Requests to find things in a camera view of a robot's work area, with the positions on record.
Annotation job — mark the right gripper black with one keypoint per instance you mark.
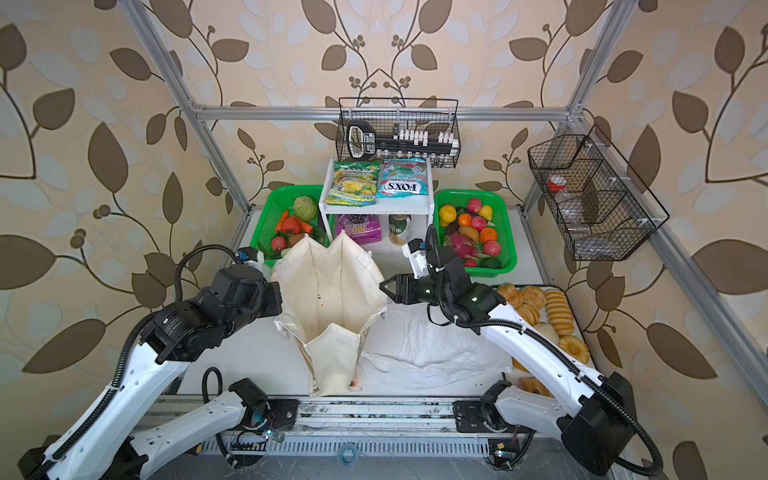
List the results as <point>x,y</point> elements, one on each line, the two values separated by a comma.
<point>404,285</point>

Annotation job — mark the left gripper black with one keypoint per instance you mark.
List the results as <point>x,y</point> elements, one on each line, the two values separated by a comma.
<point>273,291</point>

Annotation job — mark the green tin can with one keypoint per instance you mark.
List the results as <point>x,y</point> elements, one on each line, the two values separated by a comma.
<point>399,228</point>

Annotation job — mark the purple candy bag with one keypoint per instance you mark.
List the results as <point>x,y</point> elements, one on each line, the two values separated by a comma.
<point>364,229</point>

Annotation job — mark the cream floral tote bag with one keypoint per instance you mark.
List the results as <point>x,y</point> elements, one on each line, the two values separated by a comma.
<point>330,299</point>

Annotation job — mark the Fox's candy bag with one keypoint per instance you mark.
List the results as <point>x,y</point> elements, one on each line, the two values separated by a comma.
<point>402,178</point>

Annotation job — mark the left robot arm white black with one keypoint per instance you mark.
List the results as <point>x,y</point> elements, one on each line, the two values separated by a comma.
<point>105,444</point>

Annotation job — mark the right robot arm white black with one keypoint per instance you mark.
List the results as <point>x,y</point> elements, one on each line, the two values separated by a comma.
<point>593,415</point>

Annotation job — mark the white plastic grocery bag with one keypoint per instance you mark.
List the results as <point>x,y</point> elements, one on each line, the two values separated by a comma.
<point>415,348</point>

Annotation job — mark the white two-tier shelf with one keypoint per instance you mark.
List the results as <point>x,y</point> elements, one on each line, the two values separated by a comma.
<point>420,208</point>

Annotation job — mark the pink dragon fruit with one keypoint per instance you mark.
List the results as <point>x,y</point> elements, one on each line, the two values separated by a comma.
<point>463,246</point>

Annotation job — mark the orange carrot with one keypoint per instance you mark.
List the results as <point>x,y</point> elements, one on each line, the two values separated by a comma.
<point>283,217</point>

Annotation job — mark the yellow lemon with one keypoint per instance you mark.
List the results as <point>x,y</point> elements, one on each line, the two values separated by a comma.
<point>447,214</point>

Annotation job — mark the red tomato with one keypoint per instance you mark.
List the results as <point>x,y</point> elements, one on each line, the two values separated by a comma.
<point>292,226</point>

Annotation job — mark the red apple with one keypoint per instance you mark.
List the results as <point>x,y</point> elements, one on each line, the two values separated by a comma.
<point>492,248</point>

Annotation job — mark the orange fruit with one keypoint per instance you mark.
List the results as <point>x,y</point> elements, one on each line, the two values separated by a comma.
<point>488,234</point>

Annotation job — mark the left green plastic basket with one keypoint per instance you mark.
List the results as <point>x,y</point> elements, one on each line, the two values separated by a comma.
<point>290,214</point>

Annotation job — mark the green cabbage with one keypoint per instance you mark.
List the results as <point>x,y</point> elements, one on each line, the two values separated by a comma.
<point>305,209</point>

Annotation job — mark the yellow green snack bag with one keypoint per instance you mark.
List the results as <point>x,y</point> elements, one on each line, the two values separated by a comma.
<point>354,184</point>

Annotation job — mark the croissant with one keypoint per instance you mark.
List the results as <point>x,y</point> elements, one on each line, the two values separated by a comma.
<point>534,296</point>

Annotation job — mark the black bread tray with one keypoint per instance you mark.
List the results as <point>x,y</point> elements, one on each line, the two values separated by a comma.
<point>540,334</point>

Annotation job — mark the sliced bread loaf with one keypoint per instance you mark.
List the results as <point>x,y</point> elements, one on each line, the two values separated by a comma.
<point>559,313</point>

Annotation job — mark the plastic bottle red cap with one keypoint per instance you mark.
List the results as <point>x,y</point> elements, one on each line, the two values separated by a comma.
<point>568,204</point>

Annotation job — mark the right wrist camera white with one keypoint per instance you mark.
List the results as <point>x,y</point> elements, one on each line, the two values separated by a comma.
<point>415,252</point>

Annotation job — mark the back black wire basket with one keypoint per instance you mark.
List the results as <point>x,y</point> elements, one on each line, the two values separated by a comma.
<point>377,128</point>

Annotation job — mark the black wire basket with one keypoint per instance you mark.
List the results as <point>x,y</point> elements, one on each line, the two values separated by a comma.
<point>377,128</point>
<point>620,210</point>

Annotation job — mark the right black wire basket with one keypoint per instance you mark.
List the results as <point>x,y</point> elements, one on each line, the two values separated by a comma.
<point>620,210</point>

